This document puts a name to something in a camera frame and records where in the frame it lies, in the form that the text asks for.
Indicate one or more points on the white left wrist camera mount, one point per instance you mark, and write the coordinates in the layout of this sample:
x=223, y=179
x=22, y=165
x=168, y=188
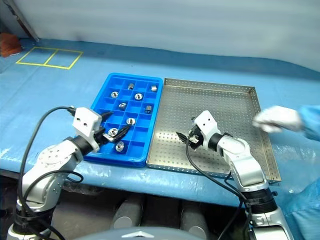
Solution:
x=85, y=120

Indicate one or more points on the blue plastic table cover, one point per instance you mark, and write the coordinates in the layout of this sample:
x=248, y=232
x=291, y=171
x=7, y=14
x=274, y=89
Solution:
x=62, y=100

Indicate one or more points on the perforated metal tray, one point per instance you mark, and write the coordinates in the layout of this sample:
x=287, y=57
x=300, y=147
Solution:
x=225, y=105

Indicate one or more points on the blue sleeved person forearm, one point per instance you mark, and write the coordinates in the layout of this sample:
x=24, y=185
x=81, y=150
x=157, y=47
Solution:
x=312, y=122

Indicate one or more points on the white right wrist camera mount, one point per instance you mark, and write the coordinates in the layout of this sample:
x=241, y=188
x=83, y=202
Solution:
x=207, y=122

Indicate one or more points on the grey rounded cylinder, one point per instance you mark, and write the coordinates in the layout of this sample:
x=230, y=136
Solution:
x=193, y=217
x=127, y=212

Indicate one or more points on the white gloved person hand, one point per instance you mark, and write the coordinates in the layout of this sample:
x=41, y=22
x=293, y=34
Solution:
x=280, y=118

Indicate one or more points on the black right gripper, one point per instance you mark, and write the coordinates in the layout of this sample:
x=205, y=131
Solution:
x=196, y=138

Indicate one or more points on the yellow tape rectangle marking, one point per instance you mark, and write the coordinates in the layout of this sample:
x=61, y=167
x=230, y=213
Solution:
x=45, y=65

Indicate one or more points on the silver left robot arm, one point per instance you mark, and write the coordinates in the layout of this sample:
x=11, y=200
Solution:
x=55, y=160

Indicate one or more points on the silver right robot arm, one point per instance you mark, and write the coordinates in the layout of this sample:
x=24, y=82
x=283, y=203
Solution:
x=240, y=162

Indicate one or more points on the brown object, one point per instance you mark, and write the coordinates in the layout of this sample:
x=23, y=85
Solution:
x=8, y=45

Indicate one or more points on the grey metal frame post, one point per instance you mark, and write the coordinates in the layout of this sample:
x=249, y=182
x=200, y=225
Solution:
x=25, y=21

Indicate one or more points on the blue compartment tray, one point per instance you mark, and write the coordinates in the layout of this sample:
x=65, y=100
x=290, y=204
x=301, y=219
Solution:
x=137, y=149

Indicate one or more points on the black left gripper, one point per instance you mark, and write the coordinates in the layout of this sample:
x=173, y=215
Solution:
x=100, y=136

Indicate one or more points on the grey robot torso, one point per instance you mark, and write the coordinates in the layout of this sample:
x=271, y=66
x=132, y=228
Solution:
x=142, y=235

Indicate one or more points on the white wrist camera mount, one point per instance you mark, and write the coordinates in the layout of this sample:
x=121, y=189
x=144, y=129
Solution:
x=85, y=120
x=207, y=122

